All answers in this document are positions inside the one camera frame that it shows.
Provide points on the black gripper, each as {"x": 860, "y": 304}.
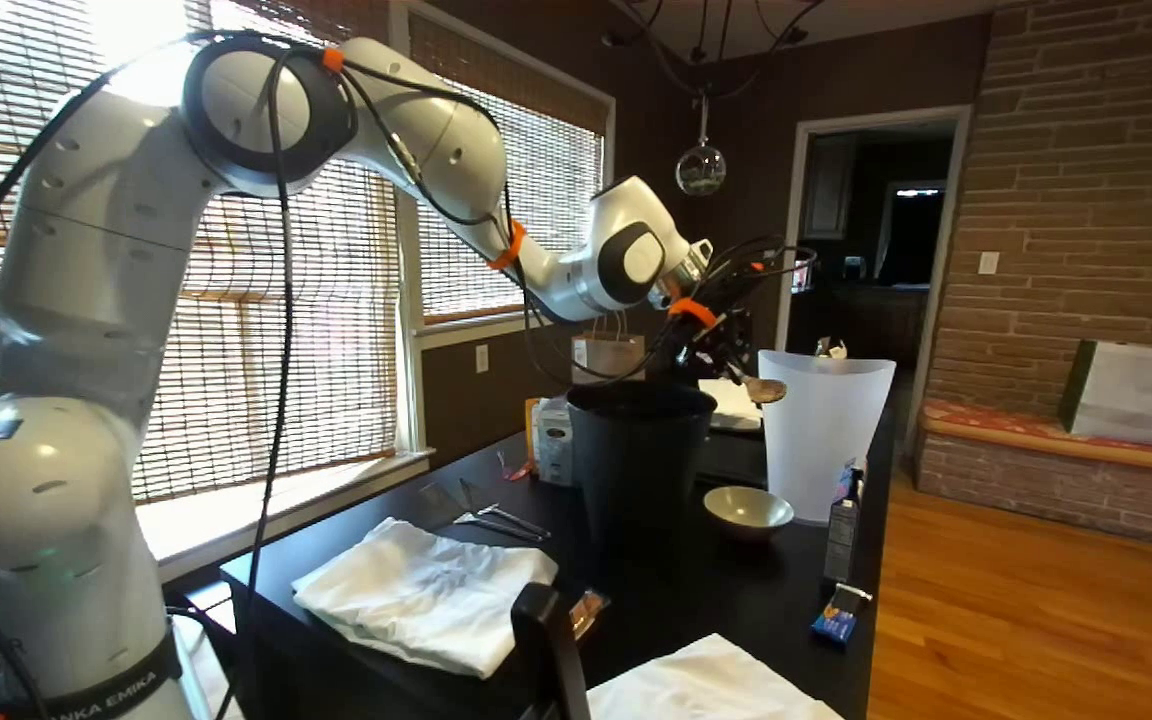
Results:
{"x": 722, "y": 316}

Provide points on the brown wooden spoon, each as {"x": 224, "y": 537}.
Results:
{"x": 766, "y": 392}

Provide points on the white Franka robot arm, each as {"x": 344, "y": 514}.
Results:
{"x": 97, "y": 264}

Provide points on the translucent white bin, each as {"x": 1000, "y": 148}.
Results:
{"x": 822, "y": 424}

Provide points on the black plastic bin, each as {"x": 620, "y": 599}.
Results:
{"x": 636, "y": 492}

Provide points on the folded white paper napkin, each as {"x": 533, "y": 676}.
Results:
{"x": 732, "y": 400}

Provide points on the grey ceramic bowl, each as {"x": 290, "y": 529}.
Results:
{"x": 745, "y": 507}

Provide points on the hanging glass globe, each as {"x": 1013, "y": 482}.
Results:
{"x": 703, "y": 168}

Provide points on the clear spray bottle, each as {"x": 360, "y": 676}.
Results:
{"x": 843, "y": 527}

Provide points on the woven window blind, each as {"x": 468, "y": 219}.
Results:
{"x": 348, "y": 333}
{"x": 563, "y": 174}

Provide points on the silver metal fork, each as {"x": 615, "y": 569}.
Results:
{"x": 513, "y": 522}

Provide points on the blue cardboard box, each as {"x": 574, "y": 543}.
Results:
{"x": 843, "y": 618}

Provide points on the dark patterned small packet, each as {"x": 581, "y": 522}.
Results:
{"x": 590, "y": 608}

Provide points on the small white cloth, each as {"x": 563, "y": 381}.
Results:
{"x": 710, "y": 687}

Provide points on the brick hearth bench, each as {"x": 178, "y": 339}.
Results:
{"x": 1069, "y": 447}

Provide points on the large white cloth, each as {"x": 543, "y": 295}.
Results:
{"x": 423, "y": 594}

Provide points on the white paper bag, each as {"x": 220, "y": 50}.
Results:
{"x": 1143, "y": 392}

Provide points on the white wall outlet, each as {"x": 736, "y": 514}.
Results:
{"x": 481, "y": 358}

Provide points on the white light switch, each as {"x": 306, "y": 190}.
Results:
{"x": 991, "y": 261}

